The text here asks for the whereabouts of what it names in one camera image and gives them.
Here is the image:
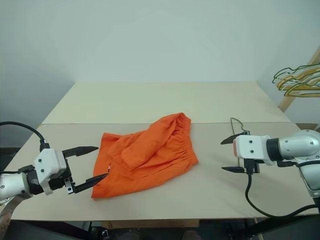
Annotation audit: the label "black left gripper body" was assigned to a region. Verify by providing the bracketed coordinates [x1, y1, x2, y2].
[49, 158, 76, 196]

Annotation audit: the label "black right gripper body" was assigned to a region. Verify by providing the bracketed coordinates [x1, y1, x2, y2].
[243, 158, 261, 175]

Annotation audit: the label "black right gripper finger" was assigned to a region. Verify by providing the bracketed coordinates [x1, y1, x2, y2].
[220, 165, 247, 174]
[220, 134, 241, 146]

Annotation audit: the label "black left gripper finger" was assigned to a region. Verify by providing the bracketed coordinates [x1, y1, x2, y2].
[62, 146, 100, 161]
[73, 172, 110, 195]

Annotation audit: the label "orange shorts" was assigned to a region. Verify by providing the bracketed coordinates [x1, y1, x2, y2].
[90, 112, 200, 200]

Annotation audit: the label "wooden clothes rack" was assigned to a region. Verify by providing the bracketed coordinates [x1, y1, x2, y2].
[278, 45, 320, 111]

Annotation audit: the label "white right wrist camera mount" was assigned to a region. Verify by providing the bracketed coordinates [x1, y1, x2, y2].
[232, 134, 273, 166]

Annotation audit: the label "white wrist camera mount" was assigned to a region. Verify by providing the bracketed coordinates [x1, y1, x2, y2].
[33, 148, 69, 196]
[232, 134, 273, 166]

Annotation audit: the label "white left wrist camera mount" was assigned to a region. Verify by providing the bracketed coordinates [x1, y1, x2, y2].
[33, 148, 69, 196]

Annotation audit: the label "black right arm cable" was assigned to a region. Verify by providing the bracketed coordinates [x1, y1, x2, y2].
[244, 159, 320, 218]

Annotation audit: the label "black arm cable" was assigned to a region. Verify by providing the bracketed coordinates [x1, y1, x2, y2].
[244, 159, 320, 218]
[0, 121, 51, 175]

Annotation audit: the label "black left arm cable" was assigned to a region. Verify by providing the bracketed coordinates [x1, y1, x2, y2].
[0, 121, 51, 175]

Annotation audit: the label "brown leather strap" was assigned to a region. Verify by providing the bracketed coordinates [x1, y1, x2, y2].
[0, 195, 23, 240]

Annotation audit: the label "black table frame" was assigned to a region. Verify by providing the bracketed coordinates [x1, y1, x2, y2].
[243, 214, 320, 240]

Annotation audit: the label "yellow-green wire hanger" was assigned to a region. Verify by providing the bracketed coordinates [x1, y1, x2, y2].
[283, 82, 320, 99]

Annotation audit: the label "orange-yellow wire hanger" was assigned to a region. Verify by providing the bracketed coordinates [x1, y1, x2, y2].
[275, 70, 320, 90]

